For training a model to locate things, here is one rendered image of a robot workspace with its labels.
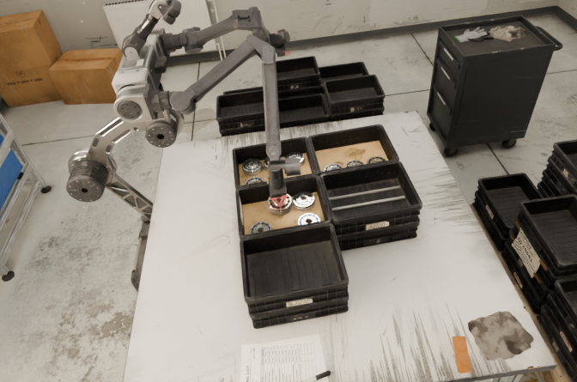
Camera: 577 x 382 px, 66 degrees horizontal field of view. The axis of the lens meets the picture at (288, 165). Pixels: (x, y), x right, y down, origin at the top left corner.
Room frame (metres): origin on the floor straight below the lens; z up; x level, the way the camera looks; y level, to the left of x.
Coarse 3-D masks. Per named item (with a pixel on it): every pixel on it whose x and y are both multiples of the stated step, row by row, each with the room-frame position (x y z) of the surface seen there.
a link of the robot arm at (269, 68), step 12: (264, 48) 1.55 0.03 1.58; (264, 60) 1.52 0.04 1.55; (264, 72) 1.52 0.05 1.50; (264, 84) 1.48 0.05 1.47; (276, 84) 1.49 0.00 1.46; (264, 96) 1.45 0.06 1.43; (276, 96) 1.45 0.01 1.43; (264, 108) 1.42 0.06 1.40; (276, 108) 1.42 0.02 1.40; (264, 120) 1.40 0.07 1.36; (276, 120) 1.38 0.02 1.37; (276, 132) 1.35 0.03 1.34; (276, 144) 1.31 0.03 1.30
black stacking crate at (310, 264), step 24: (264, 240) 1.18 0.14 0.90; (288, 240) 1.18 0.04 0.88; (312, 240) 1.19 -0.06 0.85; (264, 264) 1.11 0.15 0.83; (288, 264) 1.09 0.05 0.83; (312, 264) 1.08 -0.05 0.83; (336, 264) 1.06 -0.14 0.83; (264, 288) 0.99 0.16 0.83; (288, 288) 0.98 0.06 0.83; (336, 288) 0.91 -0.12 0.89; (264, 312) 0.89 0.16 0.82
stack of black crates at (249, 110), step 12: (228, 96) 2.83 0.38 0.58; (240, 96) 2.83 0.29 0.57; (252, 96) 2.83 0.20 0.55; (216, 108) 2.67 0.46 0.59; (228, 108) 2.81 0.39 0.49; (240, 108) 2.79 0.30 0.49; (252, 108) 2.77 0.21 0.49; (216, 120) 2.55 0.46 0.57; (228, 120) 2.55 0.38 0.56; (240, 120) 2.56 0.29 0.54; (252, 120) 2.55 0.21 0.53; (228, 132) 2.54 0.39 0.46; (240, 132) 2.56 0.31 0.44
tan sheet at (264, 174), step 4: (284, 156) 1.78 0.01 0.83; (304, 156) 1.76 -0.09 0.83; (304, 160) 1.73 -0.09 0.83; (240, 164) 1.76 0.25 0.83; (304, 164) 1.70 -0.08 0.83; (308, 164) 1.70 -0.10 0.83; (240, 168) 1.73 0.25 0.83; (304, 168) 1.67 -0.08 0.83; (308, 168) 1.66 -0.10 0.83; (240, 172) 1.70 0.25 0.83; (264, 172) 1.68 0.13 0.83; (268, 172) 1.68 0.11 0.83; (304, 172) 1.64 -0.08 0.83; (308, 172) 1.64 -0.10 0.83; (240, 176) 1.67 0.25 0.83; (244, 176) 1.67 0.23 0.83; (248, 176) 1.66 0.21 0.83; (252, 176) 1.66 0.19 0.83; (256, 176) 1.66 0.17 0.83; (260, 176) 1.65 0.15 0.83; (264, 176) 1.65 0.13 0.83; (268, 176) 1.65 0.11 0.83; (284, 176) 1.63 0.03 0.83; (288, 176) 1.63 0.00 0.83; (292, 176) 1.62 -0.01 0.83; (240, 180) 1.64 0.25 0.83; (244, 180) 1.64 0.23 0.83; (264, 180) 1.62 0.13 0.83; (240, 184) 1.61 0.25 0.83; (244, 184) 1.61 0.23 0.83
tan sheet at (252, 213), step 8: (248, 208) 1.44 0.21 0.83; (256, 208) 1.44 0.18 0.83; (264, 208) 1.43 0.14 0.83; (320, 208) 1.38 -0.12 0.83; (248, 216) 1.39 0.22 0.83; (256, 216) 1.38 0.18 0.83; (264, 216) 1.38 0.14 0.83; (272, 216) 1.37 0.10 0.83; (280, 216) 1.36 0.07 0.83; (288, 216) 1.36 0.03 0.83; (296, 216) 1.35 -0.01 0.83; (320, 216) 1.33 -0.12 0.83; (248, 224) 1.34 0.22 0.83; (272, 224) 1.32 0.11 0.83; (280, 224) 1.32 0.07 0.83; (288, 224) 1.31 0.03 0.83; (296, 224) 1.31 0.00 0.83; (248, 232) 1.30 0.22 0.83
